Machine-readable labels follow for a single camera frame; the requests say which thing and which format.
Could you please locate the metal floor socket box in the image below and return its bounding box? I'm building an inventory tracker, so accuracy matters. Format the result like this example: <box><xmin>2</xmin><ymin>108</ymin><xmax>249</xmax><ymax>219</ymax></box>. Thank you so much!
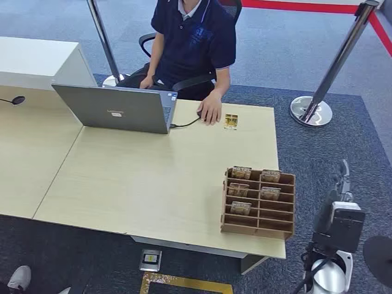
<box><xmin>139</xmin><ymin>249</ymin><xmax>162</xmax><ymax>273</ymax></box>

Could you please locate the black office chair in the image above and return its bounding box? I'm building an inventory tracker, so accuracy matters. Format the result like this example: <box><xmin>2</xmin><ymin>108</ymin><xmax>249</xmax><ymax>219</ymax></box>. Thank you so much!
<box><xmin>138</xmin><ymin>0</ymin><xmax>242</xmax><ymax>93</ymax></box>

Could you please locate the yellow floor tape frame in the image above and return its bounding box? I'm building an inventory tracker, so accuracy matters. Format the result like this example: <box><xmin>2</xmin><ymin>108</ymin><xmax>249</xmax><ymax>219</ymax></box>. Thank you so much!
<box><xmin>139</xmin><ymin>271</ymin><xmax>234</xmax><ymax>294</ymax></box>

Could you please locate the red barrier belt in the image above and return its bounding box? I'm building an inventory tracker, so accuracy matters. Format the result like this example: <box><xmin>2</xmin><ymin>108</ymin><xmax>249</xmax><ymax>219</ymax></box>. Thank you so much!
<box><xmin>241</xmin><ymin>0</ymin><xmax>360</xmax><ymax>15</ymax></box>
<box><xmin>368</xmin><ymin>11</ymin><xmax>392</xmax><ymax>58</ymax></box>

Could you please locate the person's right hand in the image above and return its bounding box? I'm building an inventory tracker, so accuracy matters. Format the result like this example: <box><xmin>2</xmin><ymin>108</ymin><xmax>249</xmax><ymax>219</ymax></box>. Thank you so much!
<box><xmin>139</xmin><ymin>75</ymin><xmax>155</xmax><ymax>90</ymax></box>

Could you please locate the chrome stanchion post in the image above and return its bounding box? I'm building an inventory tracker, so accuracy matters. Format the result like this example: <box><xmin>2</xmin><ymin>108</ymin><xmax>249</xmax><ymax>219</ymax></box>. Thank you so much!
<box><xmin>289</xmin><ymin>0</ymin><xmax>381</xmax><ymax>128</ymax></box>
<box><xmin>86</xmin><ymin>0</ymin><xmax>130</xmax><ymax>88</ymax></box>

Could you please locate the person's left hand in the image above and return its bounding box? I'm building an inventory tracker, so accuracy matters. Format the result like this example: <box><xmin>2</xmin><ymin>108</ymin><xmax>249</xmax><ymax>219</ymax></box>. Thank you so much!
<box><xmin>197</xmin><ymin>91</ymin><xmax>223</xmax><ymax>126</ymax></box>

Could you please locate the grey laptop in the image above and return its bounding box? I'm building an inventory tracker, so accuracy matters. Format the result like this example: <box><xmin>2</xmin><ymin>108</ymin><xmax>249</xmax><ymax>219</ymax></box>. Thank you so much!
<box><xmin>51</xmin><ymin>83</ymin><xmax>178</xmax><ymax>135</ymax></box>

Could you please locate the white shoe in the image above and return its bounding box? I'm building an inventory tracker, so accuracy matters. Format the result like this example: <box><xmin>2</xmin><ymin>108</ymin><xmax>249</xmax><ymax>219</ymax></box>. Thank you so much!
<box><xmin>7</xmin><ymin>265</ymin><xmax>32</xmax><ymax>292</ymax></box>

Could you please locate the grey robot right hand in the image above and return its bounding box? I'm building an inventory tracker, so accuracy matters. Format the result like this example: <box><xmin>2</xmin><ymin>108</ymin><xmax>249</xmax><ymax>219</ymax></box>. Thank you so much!
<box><xmin>325</xmin><ymin>159</ymin><xmax>353</xmax><ymax>205</ymax></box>

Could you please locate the black mouse cable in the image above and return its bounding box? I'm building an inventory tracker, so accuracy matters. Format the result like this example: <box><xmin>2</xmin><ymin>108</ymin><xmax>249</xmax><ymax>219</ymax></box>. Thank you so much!
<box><xmin>169</xmin><ymin>115</ymin><xmax>201</xmax><ymax>129</ymax></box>

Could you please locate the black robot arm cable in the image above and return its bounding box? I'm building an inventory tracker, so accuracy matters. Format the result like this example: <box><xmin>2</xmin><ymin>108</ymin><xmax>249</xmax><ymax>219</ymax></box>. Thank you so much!
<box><xmin>291</xmin><ymin>243</ymin><xmax>338</xmax><ymax>294</ymax></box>

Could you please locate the gold patterned card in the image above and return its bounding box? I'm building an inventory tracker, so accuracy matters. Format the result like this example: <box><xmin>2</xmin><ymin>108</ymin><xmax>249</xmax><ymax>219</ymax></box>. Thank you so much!
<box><xmin>261</xmin><ymin>169</ymin><xmax>282</xmax><ymax>184</ymax></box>
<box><xmin>227</xmin><ymin>183</ymin><xmax>250</xmax><ymax>198</ymax></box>
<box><xmin>224</xmin><ymin>114</ymin><xmax>239</xmax><ymax>131</ymax></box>
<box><xmin>231</xmin><ymin>165</ymin><xmax>252</xmax><ymax>181</ymax></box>
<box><xmin>260</xmin><ymin>186</ymin><xmax>282</xmax><ymax>202</ymax></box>
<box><xmin>230</xmin><ymin>201</ymin><xmax>252</xmax><ymax>216</ymax></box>

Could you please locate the white cabinet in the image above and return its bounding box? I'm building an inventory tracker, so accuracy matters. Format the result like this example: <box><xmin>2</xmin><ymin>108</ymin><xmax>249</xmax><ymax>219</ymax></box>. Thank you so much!
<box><xmin>0</xmin><ymin>36</ymin><xmax>98</xmax><ymax>91</ymax></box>

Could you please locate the black round disc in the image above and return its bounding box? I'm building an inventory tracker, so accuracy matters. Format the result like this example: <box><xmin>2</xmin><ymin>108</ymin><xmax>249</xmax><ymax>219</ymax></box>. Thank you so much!
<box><xmin>363</xmin><ymin>235</ymin><xmax>392</xmax><ymax>289</ymax></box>

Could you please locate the person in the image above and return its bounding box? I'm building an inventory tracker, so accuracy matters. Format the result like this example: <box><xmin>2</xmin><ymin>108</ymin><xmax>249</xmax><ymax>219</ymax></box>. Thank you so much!
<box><xmin>116</xmin><ymin>0</ymin><xmax>237</xmax><ymax>126</ymax></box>

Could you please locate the wooden card holder rack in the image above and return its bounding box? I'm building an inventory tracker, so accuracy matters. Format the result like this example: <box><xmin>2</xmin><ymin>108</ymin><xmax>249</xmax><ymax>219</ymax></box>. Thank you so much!
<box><xmin>220</xmin><ymin>167</ymin><xmax>296</xmax><ymax>241</ymax></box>

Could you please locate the black desk microphone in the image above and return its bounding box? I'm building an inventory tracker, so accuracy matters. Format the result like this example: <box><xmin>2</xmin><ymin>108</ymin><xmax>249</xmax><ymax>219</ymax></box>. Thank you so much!
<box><xmin>0</xmin><ymin>96</ymin><xmax>26</xmax><ymax>107</ymax></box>

